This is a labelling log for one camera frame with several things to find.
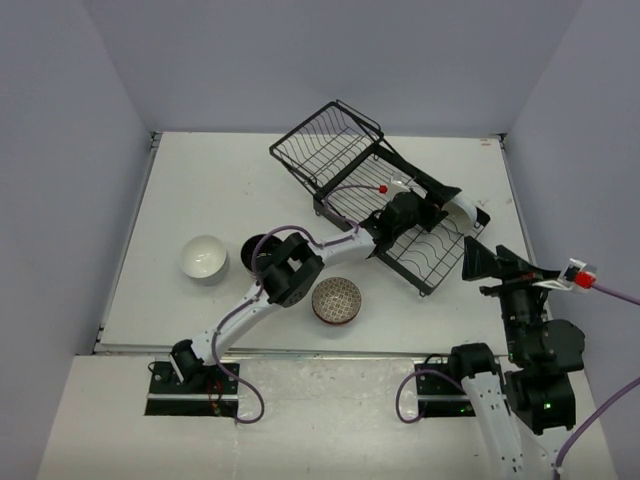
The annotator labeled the tan black bowl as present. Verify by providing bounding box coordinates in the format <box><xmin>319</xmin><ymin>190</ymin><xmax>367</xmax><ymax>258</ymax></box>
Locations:
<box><xmin>240</xmin><ymin>234</ymin><xmax>282</xmax><ymax>276</ymax></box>

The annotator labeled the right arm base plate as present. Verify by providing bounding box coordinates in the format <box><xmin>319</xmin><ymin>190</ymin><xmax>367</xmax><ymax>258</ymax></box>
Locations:
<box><xmin>415</xmin><ymin>354</ymin><xmax>475</xmax><ymax>419</ymax></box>

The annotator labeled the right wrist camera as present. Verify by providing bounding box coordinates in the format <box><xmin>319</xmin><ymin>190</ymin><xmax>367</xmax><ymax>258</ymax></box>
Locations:
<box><xmin>534</xmin><ymin>258</ymin><xmax>597</xmax><ymax>293</ymax></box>

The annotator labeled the brown white patterned bowl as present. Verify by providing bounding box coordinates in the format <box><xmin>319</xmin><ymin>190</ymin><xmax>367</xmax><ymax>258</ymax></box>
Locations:
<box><xmin>311</xmin><ymin>277</ymin><xmax>363</xmax><ymax>326</ymax></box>

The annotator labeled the black wire dish rack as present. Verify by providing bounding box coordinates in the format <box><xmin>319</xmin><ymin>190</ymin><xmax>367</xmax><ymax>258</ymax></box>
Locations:
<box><xmin>269</xmin><ymin>100</ymin><xmax>491</xmax><ymax>296</ymax></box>

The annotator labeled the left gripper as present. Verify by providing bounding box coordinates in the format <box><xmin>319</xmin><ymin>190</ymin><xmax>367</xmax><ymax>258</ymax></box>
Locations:
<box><xmin>392</xmin><ymin>177</ymin><xmax>459</xmax><ymax>239</ymax></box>

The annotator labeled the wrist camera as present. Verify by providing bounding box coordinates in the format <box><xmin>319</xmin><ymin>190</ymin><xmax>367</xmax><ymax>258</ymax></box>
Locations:
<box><xmin>534</xmin><ymin>258</ymin><xmax>597</xmax><ymax>293</ymax></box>
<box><xmin>386</xmin><ymin>172</ymin><xmax>412</xmax><ymax>200</ymax></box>

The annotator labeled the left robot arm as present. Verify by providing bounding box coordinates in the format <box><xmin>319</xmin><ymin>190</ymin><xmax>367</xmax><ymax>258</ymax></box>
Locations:
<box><xmin>169</xmin><ymin>180</ymin><xmax>461</xmax><ymax>393</ymax></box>

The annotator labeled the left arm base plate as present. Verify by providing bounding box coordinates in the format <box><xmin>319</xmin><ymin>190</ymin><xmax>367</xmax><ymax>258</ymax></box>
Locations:
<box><xmin>144</xmin><ymin>361</ymin><xmax>239</xmax><ymax>418</ymax></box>

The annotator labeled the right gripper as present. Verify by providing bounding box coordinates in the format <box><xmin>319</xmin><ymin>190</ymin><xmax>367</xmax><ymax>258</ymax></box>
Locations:
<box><xmin>462</xmin><ymin>233</ymin><xmax>562</xmax><ymax>360</ymax></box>

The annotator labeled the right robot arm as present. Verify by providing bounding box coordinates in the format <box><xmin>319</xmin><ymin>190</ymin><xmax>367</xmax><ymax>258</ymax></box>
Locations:
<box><xmin>446</xmin><ymin>236</ymin><xmax>585</xmax><ymax>479</ymax></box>

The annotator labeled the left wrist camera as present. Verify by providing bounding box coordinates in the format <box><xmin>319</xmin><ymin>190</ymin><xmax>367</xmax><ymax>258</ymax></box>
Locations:
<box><xmin>386</xmin><ymin>172</ymin><xmax>412</xmax><ymax>200</ymax></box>

